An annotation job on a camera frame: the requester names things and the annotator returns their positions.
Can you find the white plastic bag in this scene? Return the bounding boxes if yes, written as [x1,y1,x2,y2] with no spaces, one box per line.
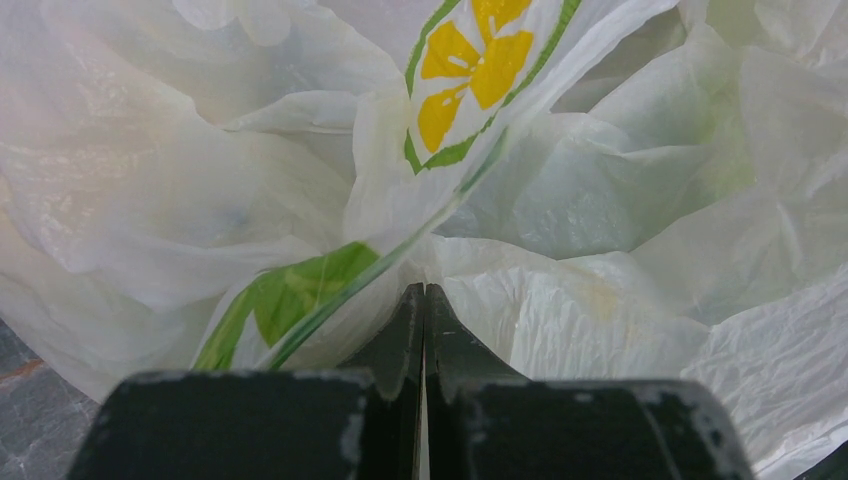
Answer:
[1,1,847,479]

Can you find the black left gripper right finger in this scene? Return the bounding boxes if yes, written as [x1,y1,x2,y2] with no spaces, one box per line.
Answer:
[424,284,753,479]

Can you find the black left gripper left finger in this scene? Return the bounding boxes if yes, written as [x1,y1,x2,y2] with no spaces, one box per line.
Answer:
[68,284,425,479]

